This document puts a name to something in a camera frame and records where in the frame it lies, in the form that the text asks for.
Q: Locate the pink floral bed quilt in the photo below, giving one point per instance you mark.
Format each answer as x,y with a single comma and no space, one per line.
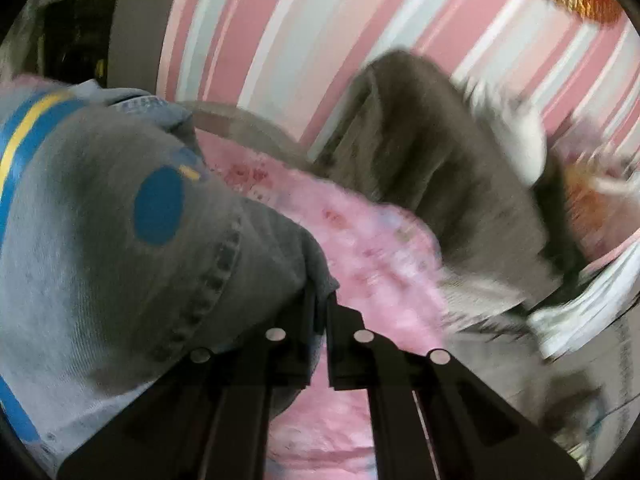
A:
387,266

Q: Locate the blue denim jacket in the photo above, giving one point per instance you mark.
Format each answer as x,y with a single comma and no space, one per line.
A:
120,252

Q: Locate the grey bed headboard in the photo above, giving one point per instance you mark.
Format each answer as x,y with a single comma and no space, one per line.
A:
247,129

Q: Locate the white cloth bundle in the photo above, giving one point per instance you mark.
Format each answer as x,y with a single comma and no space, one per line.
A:
513,122

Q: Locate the colourful gift bag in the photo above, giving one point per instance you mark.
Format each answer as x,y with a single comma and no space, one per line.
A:
602,190

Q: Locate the dark grey fuzzy blanket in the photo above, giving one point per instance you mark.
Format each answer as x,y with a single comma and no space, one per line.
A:
407,138

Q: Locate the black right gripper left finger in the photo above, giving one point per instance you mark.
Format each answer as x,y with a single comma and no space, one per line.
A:
208,416

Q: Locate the grey air cooler appliance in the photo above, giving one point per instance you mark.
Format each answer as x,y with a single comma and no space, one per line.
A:
115,42

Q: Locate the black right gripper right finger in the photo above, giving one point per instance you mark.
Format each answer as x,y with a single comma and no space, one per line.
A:
431,417

